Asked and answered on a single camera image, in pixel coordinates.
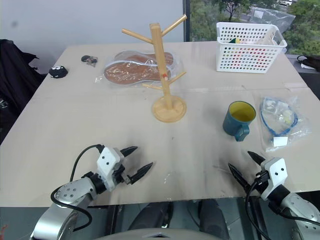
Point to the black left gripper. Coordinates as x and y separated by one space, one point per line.
119 172

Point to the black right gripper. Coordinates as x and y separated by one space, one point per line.
261 182

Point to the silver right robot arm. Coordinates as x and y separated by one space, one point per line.
300 210

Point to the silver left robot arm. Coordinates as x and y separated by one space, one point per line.
72 191

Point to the blue yellow mug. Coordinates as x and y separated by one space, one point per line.
235 122

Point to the wooden mug tree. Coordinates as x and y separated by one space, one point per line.
162 70

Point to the dark rounded leg shape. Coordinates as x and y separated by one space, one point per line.
212 217

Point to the clear bag with small parts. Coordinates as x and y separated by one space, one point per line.
287 120

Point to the grey robot torso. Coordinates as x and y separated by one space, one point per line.
155 234

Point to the red mark sticker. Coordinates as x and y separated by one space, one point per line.
164 76

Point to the clear bag with brown insoles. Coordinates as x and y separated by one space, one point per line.
135 68

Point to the white perforated plastic basket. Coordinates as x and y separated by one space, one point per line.
250 55

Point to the black plush toy with eyes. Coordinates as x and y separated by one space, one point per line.
58 71

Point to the green yellow sponge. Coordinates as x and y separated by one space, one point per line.
235 40

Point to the black jacket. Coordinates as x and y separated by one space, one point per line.
12 82

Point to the large clear plastic bag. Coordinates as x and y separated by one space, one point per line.
272 18

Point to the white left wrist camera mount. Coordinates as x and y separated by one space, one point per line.
108 160

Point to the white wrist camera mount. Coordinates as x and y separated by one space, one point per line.
108 160
273 175

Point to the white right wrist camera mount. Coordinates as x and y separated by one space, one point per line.
273 175

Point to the dark window frame post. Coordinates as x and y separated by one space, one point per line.
187 27

